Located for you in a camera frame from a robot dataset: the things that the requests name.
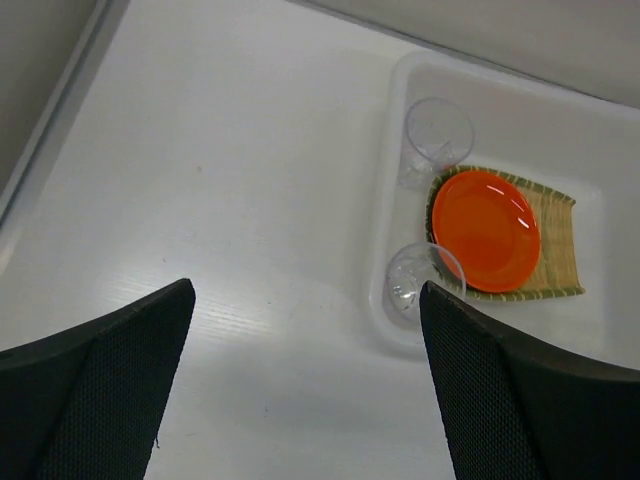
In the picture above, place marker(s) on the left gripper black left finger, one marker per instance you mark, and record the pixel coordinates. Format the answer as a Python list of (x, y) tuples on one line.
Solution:
[(87, 402)]

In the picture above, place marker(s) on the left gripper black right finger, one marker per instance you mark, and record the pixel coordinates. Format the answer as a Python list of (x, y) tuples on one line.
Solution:
[(516, 407)]

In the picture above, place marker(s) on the woven bamboo basket tray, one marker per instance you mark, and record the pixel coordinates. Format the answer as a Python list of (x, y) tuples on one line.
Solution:
[(556, 272)]

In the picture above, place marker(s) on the clear plastic cup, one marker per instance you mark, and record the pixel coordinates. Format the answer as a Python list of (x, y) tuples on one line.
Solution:
[(437, 135), (412, 267)]

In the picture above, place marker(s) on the orange plastic plate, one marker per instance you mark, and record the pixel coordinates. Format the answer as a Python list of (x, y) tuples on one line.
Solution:
[(489, 227)]

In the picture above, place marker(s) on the translucent plastic bin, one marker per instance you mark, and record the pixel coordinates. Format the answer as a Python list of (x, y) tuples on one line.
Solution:
[(581, 146)]

